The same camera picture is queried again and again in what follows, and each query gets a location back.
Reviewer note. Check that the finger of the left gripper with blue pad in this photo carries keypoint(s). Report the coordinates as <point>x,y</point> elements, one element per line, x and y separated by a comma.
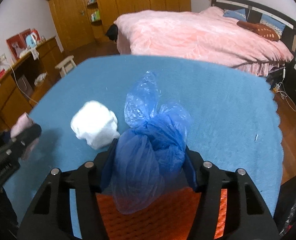
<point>22,144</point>

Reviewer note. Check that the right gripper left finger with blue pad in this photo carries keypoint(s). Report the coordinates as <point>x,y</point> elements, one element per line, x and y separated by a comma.
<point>49,214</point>

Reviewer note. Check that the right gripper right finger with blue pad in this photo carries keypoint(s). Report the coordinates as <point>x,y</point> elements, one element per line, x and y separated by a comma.
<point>247,215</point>

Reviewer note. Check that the pink paper piece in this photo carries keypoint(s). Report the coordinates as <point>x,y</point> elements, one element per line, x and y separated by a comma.
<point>24,122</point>

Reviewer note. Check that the white tissue wad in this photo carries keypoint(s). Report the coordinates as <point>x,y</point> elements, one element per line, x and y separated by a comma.
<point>95,124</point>

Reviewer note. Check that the blue plastic bag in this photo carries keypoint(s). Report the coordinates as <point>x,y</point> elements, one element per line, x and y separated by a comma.
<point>150,154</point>

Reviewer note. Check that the black lined trash bin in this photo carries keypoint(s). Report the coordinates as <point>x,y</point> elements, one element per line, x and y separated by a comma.
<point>285,212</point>

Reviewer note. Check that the wooden side desk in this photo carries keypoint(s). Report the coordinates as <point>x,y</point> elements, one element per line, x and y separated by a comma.
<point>41,75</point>

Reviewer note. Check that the blue table cloth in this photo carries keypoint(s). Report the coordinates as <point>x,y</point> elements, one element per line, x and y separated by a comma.
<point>234,123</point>

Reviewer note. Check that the small white wooden stool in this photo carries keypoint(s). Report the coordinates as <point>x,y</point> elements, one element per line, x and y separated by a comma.
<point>65,66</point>

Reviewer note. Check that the red picture box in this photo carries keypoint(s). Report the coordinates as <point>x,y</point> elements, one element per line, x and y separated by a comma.
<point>17,43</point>

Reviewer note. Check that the blue electric kettle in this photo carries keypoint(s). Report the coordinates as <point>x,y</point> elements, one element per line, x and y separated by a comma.
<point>31,40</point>

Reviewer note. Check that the wooden wardrobe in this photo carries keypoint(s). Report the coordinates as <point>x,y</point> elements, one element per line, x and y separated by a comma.
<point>82,24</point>

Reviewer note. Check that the brown dotted pillow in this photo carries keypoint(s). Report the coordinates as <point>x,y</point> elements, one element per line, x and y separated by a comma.
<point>261,30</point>

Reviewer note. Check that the bed with pink cover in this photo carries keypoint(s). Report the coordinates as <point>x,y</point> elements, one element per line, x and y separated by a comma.
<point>204,36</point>

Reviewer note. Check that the right blue pillow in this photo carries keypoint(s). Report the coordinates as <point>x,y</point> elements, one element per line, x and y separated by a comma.
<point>272,23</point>

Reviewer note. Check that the blue pillow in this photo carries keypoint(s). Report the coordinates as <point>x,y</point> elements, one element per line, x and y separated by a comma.
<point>272,23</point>
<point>239,14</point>

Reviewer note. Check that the left blue pillow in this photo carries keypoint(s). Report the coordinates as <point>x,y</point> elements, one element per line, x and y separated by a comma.
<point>239,14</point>

